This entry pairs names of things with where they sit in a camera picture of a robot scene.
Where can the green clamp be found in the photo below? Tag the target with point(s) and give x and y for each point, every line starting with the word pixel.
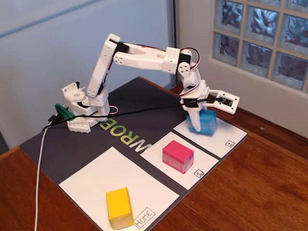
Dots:
pixel 63 111

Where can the blue paper box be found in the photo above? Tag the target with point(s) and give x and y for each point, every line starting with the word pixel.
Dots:
pixel 207 122

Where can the white paper sheet marked 2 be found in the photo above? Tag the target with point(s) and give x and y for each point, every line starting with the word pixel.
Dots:
pixel 223 134

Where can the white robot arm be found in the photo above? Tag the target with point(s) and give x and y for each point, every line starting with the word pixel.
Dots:
pixel 142 60

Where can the yellow paper box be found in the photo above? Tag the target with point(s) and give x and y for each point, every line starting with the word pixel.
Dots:
pixel 118 202

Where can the white paper sheet marked 1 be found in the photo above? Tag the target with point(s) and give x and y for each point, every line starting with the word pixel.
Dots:
pixel 204 160

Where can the black mat with WROB print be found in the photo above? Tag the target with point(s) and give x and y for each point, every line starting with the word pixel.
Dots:
pixel 72 149

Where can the white paper sheet marked HOME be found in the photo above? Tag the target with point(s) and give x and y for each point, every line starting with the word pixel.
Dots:
pixel 96 180

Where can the pink paper box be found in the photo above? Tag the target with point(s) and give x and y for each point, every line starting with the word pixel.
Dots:
pixel 176 151

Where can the grey metal partition post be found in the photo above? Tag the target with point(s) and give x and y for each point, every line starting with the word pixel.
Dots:
pixel 175 24

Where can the glass block window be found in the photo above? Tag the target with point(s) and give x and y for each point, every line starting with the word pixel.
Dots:
pixel 257 53

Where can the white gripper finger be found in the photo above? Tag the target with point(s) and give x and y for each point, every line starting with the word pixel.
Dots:
pixel 194 119

